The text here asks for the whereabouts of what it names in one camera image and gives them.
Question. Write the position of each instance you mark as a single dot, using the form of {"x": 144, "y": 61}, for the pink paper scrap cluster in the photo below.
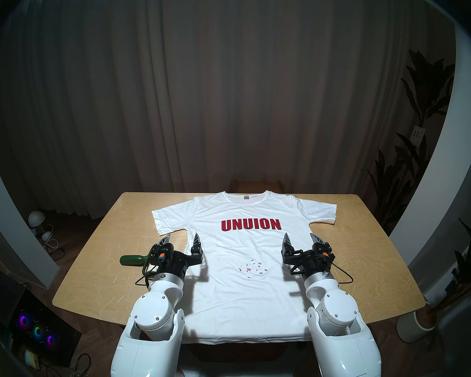
{"x": 255, "y": 267}

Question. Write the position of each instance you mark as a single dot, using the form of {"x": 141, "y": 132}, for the brown wooden chair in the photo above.
{"x": 255, "y": 187}

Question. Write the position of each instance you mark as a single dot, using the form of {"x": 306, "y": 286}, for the white paper plant tag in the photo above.
{"x": 417, "y": 136}

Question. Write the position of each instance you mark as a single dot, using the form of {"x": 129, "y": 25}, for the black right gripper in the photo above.
{"x": 310, "y": 262}

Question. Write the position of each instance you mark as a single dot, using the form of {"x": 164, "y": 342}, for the beige pleated curtain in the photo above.
{"x": 219, "y": 85}

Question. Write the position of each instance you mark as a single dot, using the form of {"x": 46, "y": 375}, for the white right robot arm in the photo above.
{"x": 337, "y": 309}

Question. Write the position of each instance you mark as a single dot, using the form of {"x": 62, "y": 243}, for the white curved pillar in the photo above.
{"x": 443, "y": 176}
{"x": 11, "y": 231}

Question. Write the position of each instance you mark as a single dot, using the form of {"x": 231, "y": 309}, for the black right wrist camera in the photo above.
{"x": 326, "y": 257}

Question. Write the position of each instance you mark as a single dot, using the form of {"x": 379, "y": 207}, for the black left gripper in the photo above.
{"x": 174, "y": 264}

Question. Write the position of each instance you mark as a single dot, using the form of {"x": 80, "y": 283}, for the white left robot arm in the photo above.
{"x": 153, "y": 313}

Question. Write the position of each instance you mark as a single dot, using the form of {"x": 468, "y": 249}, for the white mushroom lamp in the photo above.
{"x": 36, "y": 218}

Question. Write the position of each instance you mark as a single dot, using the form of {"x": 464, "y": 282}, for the black computer with rgb fans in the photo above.
{"x": 35, "y": 329}

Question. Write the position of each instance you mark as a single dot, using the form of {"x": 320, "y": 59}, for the tall dark leafy plant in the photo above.
{"x": 428, "y": 89}

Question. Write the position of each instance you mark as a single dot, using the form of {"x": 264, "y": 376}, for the white t-shirt red print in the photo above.
{"x": 239, "y": 301}

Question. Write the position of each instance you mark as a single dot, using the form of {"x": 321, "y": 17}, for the plant in white pot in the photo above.
{"x": 412, "y": 325}

